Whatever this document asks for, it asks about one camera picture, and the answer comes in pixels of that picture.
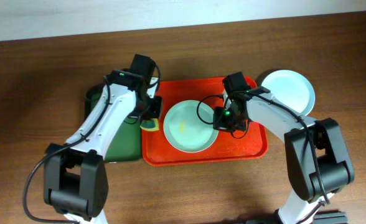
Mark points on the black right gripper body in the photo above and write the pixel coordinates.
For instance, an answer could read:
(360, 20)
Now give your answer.
(231, 121)

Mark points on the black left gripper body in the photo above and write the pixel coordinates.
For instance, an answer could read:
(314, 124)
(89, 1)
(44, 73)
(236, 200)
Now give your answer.
(154, 107)

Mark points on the green and yellow sponge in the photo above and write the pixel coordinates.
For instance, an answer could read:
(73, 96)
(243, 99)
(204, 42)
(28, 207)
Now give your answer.
(150, 125)

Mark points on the light green plate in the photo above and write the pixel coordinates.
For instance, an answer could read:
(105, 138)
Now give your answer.
(187, 126)

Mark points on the light blue plate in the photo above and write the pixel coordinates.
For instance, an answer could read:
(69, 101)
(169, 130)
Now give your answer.
(292, 89)

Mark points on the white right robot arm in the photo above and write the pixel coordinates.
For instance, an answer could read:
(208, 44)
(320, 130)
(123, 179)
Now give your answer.
(318, 162)

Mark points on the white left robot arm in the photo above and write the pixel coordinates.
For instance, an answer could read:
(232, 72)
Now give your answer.
(75, 180)

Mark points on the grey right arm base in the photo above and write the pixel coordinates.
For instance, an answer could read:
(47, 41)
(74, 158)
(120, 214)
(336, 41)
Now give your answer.
(331, 218)

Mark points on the red plastic tray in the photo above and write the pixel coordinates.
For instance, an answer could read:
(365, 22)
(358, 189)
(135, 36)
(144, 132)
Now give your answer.
(157, 151)

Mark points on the green tray with black rim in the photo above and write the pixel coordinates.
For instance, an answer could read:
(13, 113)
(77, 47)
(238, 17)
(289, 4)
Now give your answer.
(126, 144)

